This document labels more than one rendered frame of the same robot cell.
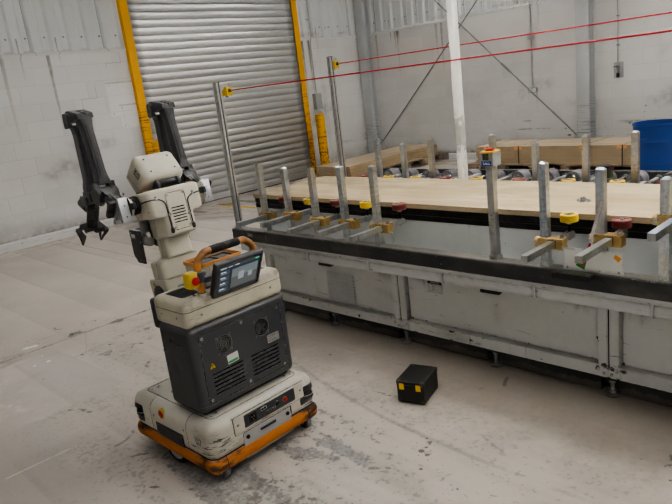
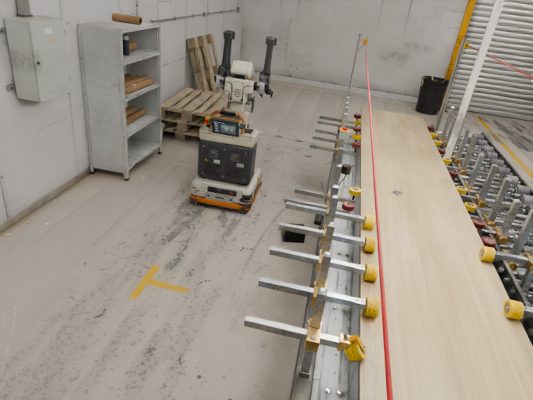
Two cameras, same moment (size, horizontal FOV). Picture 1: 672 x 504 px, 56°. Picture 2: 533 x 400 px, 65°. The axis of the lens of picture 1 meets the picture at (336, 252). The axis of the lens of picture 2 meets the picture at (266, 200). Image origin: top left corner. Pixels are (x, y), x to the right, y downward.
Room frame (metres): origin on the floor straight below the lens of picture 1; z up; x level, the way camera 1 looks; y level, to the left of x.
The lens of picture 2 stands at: (0.69, -2.76, 2.11)
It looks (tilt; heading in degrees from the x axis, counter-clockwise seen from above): 28 degrees down; 52
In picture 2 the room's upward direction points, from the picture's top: 7 degrees clockwise
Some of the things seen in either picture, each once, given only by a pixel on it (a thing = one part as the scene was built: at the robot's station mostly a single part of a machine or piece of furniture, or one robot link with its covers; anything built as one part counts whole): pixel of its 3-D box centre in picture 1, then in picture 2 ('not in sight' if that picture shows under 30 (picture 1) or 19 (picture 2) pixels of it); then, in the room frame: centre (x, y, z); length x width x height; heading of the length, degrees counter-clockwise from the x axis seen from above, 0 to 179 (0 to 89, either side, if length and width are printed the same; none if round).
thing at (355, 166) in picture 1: (380, 159); not in sight; (11.09, -0.97, 0.23); 2.41 x 0.77 x 0.17; 135
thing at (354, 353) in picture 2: not in sight; (354, 349); (1.71, -2.11, 0.93); 0.09 x 0.08 x 0.09; 133
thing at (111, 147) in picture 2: not in sight; (125, 98); (2.17, 1.85, 0.78); 0.90 x 0.45 x 1.55; 43
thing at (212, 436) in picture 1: (224, 403); (228, 183); (2.83, 0.63, 0.16); 0.67 x 0.64 x 0.25; 45
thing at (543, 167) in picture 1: (544, 215); (335, 179); (2.72, -0.94, 0.93); 0.04 x 0.04 x 0.48; 43
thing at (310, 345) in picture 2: not in sight; (313, 332); (1.61, -1.98, 0.95); 0.14 x 0.06 x 0.05; 43
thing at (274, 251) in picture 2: not in sight; (320, 260); (1.95, -1.64, 0.95); 0.50 x 0.04 x 0.04; 133
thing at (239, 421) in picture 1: (269, 406); (222, 190); (2.61, 0.39, 0.23); 0.41 x 0.02 x 0.08; 135
